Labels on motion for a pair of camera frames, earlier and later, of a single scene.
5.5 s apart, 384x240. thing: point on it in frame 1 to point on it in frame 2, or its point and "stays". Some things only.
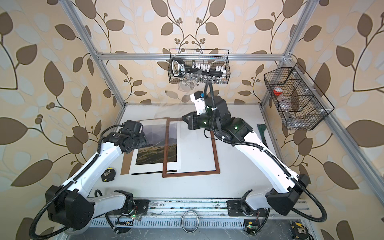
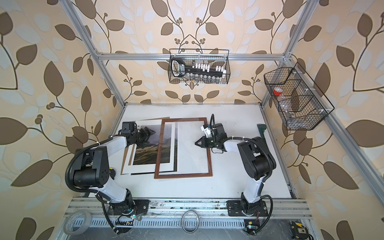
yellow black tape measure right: [298, 230] stays
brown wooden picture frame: [165, 155] to [157, 176]
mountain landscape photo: [156, 135] stays
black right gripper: [192, 123] to [204, 144]
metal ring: [190, 221] stays
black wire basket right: [301, 104] stays
